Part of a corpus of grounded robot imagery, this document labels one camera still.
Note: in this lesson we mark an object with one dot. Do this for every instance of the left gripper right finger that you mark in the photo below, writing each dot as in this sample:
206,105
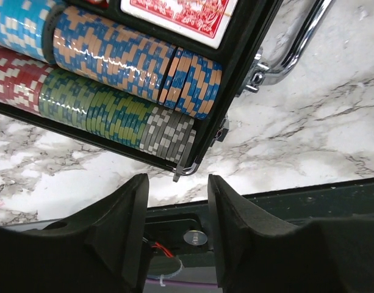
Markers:
257,252

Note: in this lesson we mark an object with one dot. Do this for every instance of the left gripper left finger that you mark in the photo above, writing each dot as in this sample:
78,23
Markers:
98,249

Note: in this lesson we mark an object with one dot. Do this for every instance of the red white poker chip stack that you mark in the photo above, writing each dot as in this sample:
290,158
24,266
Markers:
21,80

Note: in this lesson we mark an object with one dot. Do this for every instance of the black foam-lined poker case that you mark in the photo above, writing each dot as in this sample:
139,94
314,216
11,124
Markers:
239,54

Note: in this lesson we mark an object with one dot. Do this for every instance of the red playing card deck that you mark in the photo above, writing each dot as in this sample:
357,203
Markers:
204,21

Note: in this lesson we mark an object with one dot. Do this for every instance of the light blue poker chip stack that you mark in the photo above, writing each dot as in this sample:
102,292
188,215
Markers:
27,27

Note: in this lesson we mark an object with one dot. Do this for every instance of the green grey chip row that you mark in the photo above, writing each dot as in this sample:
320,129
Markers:
115,115

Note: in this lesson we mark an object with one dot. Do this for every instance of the blue tan chip row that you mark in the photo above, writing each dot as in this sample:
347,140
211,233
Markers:
126,59

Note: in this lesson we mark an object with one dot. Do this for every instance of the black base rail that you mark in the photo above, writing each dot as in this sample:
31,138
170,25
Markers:
350,199

